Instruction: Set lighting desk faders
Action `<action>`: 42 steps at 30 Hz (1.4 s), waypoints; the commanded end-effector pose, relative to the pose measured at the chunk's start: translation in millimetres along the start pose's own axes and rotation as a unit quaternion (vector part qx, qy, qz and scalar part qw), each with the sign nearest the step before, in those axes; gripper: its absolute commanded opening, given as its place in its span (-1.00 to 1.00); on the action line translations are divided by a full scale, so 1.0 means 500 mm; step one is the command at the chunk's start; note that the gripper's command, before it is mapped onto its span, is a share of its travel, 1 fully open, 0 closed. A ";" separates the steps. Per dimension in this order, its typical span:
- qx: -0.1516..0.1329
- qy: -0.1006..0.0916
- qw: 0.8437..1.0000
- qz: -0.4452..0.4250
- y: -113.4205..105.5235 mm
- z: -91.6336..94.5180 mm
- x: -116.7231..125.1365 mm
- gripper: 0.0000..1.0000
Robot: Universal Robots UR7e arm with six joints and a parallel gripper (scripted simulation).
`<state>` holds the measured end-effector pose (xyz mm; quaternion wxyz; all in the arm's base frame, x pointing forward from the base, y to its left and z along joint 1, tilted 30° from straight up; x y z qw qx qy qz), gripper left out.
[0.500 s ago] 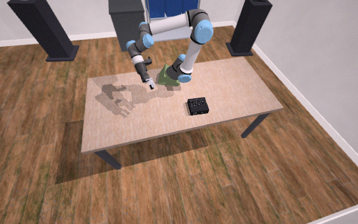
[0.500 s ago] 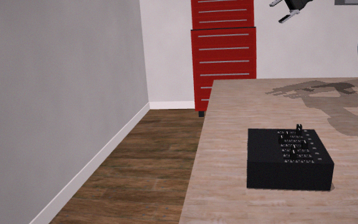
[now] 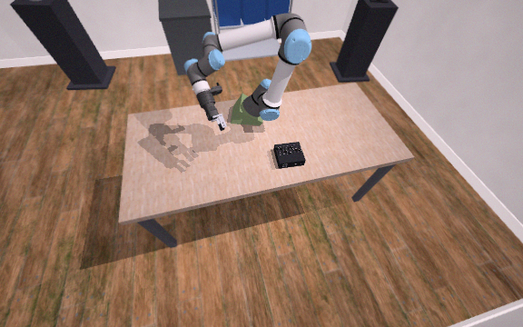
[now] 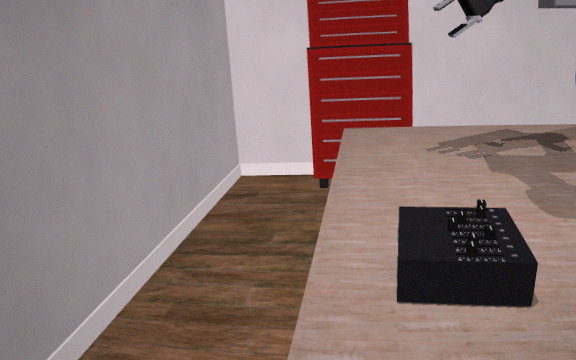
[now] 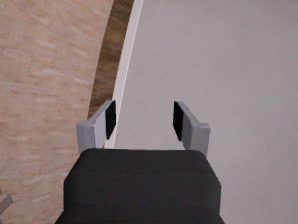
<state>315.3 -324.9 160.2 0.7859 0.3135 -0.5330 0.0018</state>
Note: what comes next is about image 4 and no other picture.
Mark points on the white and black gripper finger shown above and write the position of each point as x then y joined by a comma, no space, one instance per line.
470,21
442,4

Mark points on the black lighting desk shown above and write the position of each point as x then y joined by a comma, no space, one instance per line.
435,266

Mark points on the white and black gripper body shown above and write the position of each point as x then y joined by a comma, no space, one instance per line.
477,7

